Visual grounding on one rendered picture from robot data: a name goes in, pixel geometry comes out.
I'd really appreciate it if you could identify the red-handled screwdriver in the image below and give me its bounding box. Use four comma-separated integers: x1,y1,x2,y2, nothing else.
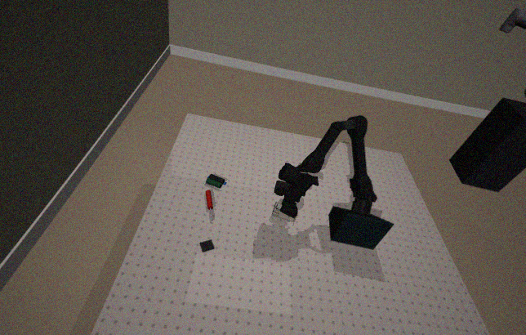
206,190,213,221

